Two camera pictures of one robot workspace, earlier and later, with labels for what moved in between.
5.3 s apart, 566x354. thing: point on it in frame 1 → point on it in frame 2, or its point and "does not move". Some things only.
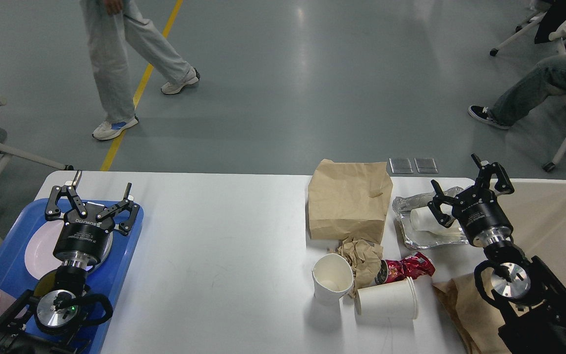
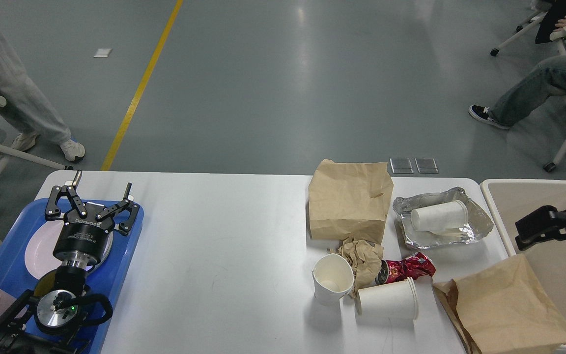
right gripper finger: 435,205 → 545,224
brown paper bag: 349,200 does not move
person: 110,24 → 0,74
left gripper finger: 127,226 does not move
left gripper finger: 52,212 does not move
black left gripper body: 83,241 does not move
